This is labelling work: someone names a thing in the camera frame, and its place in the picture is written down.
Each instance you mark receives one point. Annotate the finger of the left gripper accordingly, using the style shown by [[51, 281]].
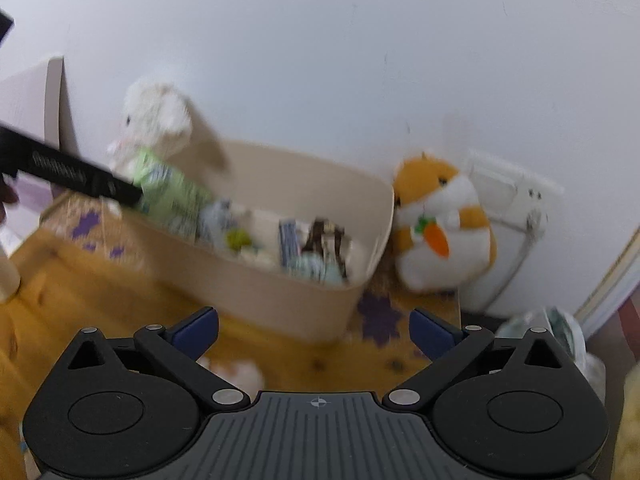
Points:
[[21, 153]]

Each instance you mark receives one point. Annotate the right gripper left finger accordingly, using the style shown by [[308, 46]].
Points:
[[172, 353]]

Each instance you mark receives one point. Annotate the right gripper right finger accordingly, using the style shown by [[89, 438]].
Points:
[[451, 351]]

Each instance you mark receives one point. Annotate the white plush slipper toy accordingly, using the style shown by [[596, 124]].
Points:
[[243, 374]]

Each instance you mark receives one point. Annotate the blue white snack packet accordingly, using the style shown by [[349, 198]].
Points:
[[217, 220]]

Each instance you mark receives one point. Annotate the dark long Sanrio box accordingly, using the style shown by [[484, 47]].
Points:
[[288, 242]]

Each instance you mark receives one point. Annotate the green snack packet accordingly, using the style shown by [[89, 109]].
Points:
[[169, 199]]

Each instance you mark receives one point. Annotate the green plaid scrunchie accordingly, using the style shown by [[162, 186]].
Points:
[[312, 267]]

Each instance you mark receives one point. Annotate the brown patterned scrunchie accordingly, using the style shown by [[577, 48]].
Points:
[[326, 239]]

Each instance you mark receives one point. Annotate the orange hamster plush with carrot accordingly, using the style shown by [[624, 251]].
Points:
[[441, 234]]

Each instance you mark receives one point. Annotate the white thermos bottle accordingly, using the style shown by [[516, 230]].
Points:
[[10, 278]]

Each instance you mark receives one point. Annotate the white plush lamb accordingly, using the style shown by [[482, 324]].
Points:
[[159, 117]]

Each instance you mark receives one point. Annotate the beige plastic storage bin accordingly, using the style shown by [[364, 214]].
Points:
[[273, 184]]

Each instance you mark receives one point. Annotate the white wall socket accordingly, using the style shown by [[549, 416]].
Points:
[[512, 196]]

